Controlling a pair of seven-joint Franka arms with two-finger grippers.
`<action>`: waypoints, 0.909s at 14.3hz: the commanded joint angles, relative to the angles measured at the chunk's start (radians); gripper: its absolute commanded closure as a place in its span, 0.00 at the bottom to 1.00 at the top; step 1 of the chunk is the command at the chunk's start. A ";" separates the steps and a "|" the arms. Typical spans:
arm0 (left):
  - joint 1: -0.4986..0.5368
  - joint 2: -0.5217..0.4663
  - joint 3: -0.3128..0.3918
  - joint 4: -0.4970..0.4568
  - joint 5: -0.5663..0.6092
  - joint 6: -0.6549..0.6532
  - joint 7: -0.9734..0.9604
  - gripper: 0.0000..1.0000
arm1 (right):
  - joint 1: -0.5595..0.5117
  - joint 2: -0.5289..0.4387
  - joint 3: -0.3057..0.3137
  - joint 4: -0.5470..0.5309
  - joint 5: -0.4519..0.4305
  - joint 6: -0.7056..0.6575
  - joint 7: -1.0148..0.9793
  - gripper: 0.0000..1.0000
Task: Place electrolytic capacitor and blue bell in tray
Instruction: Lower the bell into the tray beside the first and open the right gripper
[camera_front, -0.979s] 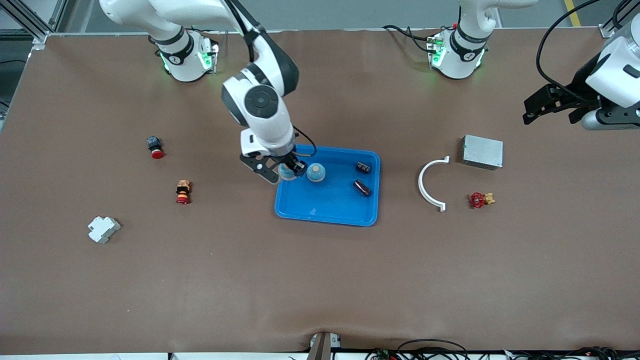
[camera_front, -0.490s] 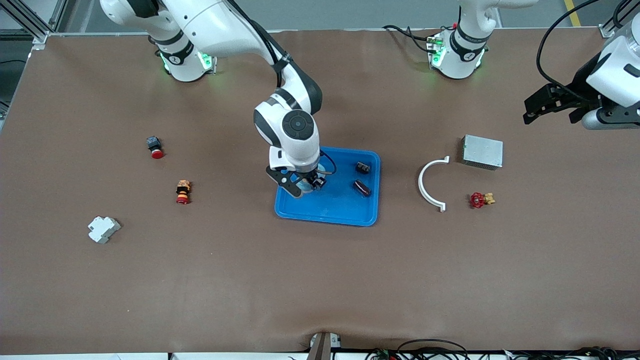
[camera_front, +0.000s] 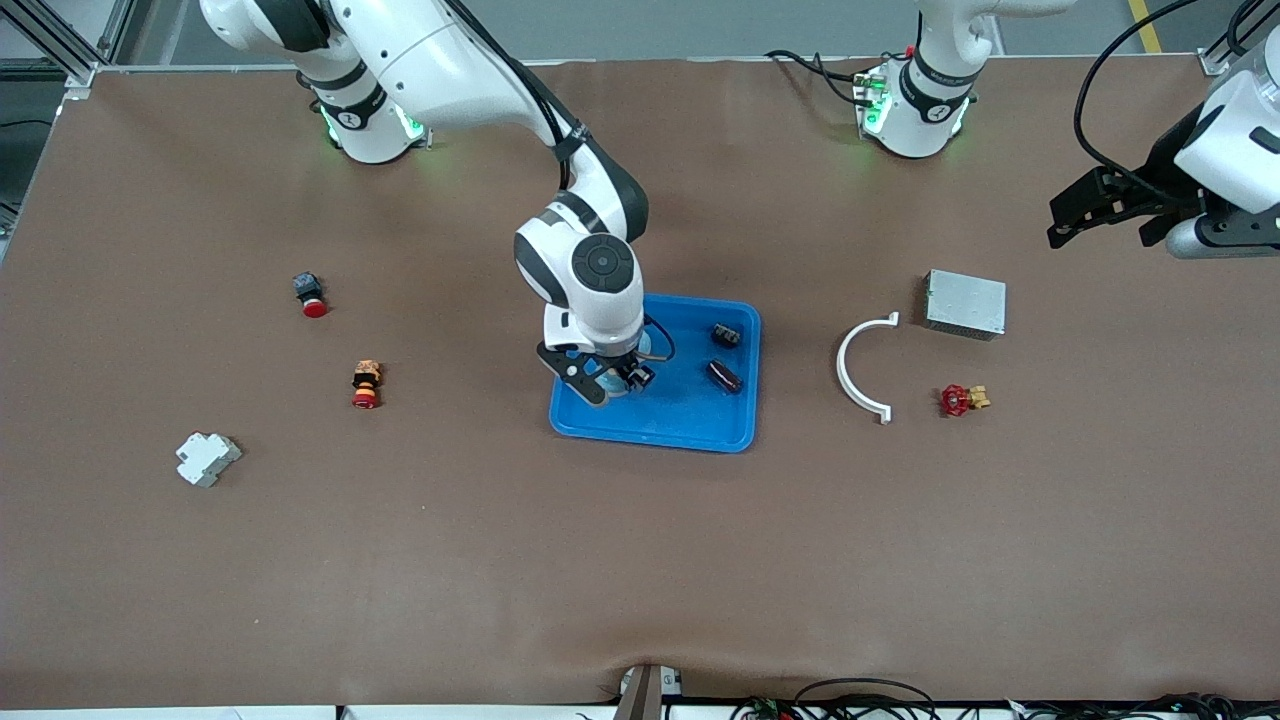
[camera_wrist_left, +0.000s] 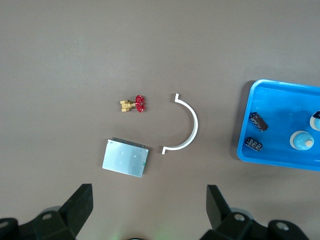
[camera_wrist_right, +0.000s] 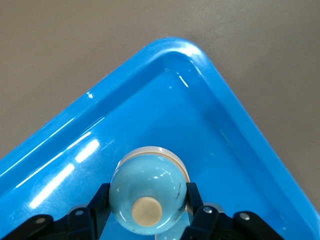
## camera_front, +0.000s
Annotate blue plastic tray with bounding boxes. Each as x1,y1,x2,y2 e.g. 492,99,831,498
548,288,762,454

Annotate white semicircular pipe clamp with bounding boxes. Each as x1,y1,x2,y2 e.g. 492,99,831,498
836,312,900,425

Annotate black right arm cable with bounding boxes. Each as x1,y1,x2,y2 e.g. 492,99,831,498
440,0,591,191

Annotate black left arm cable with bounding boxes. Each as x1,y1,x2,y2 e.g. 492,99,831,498
1073,0,1211,206

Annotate aluminium frame post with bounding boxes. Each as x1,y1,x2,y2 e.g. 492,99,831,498
1200,0,1266,77
0,0,136,101

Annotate white grey rail terminal block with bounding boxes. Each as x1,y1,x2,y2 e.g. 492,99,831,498
176,432,242,488

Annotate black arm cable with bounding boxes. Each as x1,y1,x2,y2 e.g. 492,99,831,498
1073,0,1211,206
440,0,591,191

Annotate black cable bundle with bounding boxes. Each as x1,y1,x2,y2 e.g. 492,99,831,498
1000,692,1280,720

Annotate metal table edge bracket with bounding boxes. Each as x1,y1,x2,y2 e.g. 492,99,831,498
618,664,683,720

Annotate black looped cable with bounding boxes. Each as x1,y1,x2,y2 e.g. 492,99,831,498
793,678,939,720

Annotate silver metal power supply box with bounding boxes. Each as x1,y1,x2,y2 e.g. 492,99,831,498
922,269,1007,342

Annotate black cables at arm base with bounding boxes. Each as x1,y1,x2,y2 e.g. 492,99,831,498
765,48,871,109

